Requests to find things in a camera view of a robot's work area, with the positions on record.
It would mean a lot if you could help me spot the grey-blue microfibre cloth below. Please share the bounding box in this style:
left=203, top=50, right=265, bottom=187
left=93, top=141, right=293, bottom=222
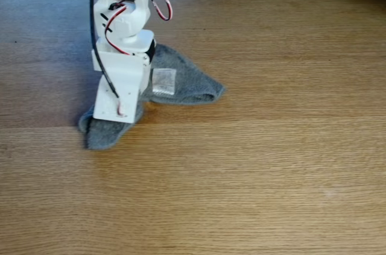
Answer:
left=78, top=43, right=227, bottom=151

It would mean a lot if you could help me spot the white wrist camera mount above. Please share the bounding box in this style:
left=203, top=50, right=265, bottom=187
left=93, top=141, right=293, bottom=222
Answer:
left=91, top=49, right=151, bottom=124

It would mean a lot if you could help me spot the black camera cable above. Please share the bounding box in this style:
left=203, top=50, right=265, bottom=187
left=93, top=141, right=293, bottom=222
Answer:
left=89, top=0, right=126, bottom=118

